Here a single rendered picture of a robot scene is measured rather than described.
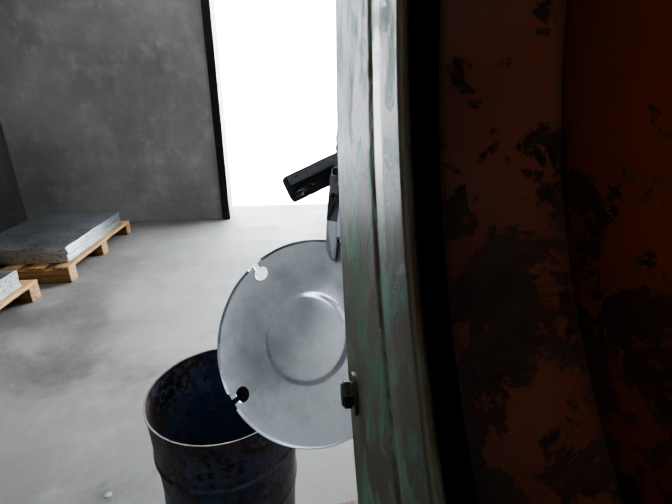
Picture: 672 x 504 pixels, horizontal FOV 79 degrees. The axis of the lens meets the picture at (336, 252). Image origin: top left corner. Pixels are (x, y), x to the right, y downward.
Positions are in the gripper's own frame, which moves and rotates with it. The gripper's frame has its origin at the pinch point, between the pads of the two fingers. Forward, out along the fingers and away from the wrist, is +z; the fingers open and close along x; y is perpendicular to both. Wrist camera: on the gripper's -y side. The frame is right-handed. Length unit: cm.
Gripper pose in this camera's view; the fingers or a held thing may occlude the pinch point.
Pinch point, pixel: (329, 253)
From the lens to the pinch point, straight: 60.3
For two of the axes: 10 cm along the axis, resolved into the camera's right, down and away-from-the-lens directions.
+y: 9.8, 0.6, -1.6
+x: 1.2, 4.1, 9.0
